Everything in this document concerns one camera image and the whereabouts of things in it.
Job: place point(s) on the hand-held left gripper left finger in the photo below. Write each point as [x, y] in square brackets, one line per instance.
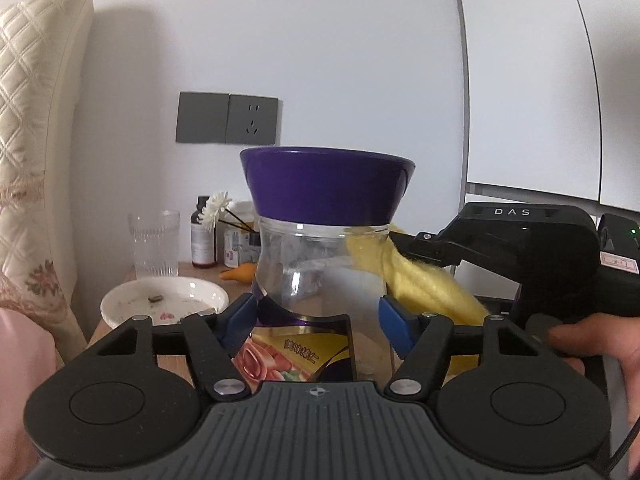
[241, 316]

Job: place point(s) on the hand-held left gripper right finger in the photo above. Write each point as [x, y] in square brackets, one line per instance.
[395, 322]

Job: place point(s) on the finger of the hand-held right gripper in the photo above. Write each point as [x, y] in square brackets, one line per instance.
[430, 251]

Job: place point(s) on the yellow plush toy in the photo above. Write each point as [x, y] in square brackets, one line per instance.
[435, 290]

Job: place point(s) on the clear jar with purple lid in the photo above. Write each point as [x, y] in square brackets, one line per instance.
[325, 190]

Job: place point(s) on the person's right hand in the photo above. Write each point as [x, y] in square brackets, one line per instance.
[600, 337]

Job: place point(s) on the orange gourd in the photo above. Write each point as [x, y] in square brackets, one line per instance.
[240, 274]

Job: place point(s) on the reed diffuser bottle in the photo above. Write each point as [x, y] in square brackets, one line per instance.
[235, 250]

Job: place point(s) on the white plate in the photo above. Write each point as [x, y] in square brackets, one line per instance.
[175, 296]

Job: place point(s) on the brown glass bottle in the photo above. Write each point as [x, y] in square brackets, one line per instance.
[202, 245]

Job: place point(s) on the white pill bottle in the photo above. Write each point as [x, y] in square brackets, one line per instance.
[243, 210]

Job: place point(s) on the clear ribbed glass cup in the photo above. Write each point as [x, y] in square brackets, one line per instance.
[152, 250]

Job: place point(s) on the white flower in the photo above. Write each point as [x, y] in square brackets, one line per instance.
[216, 206]

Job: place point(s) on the pink blanket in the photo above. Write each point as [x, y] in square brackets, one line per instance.
[20, 385]

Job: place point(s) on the cream quilted headboard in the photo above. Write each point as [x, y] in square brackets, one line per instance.
[35, 135]

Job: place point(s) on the grey wall socket plate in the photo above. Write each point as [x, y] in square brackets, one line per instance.
[252, 120]

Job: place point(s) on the grey wall switch plate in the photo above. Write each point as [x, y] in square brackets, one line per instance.
[202, 117]

